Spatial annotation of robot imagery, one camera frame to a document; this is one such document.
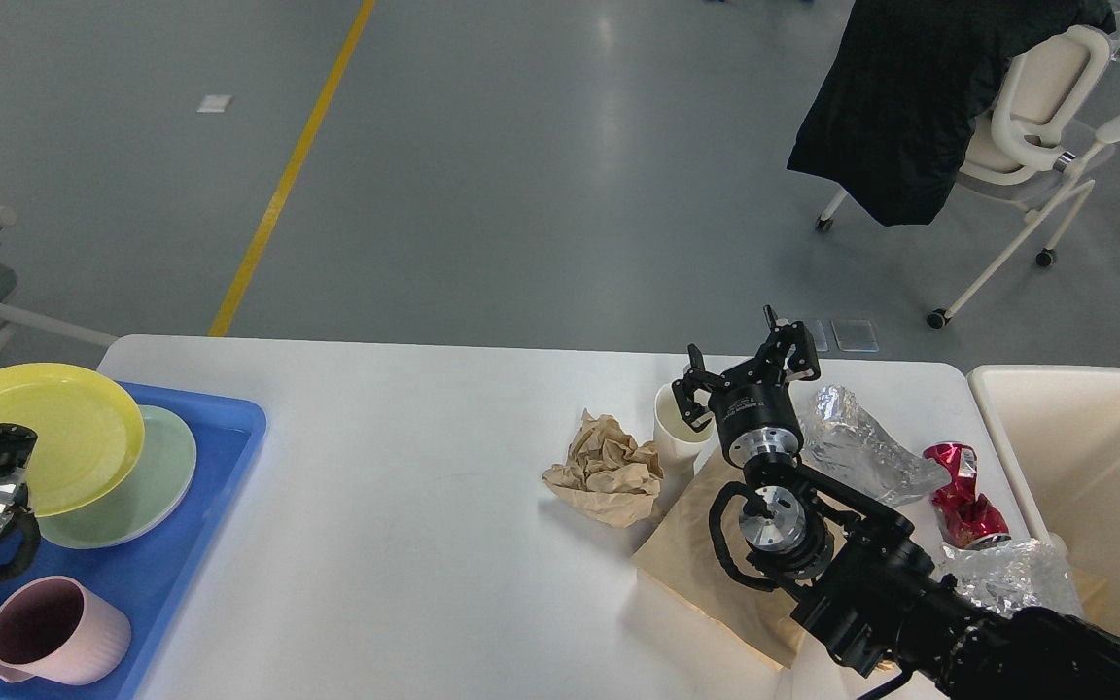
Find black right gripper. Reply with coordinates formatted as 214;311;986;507
671;306;822;466

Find brown paper bag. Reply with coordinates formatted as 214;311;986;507
632;449;1110;670

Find yellow plastic plate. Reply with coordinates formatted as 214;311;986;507
0;363;144;517

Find pink ribbed mug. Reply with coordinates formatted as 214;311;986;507
0;576;132;685

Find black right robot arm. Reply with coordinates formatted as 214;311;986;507
671;307;1120;699

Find white paper cup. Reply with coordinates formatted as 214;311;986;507
653;382;715;477

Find clear floor plate right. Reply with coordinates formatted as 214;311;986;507
831;319;880;353

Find crumpled clear plastic wrap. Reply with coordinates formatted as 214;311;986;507
800;385;952;507

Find crumpled brown paper ball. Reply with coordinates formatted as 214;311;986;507
541;409;665;528

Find black jacket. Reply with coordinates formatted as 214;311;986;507
787;1;1116;227

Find crushed red can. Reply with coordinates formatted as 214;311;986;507
922;442;1012;550

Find white office chair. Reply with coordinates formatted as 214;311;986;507
816;24;1120;329

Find cream plastic bin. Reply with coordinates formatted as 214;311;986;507
968;365;1120;635

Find pale green plate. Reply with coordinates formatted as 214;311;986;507
39;404;198;550

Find blue plastic tray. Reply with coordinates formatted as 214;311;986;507
0;382;267;699

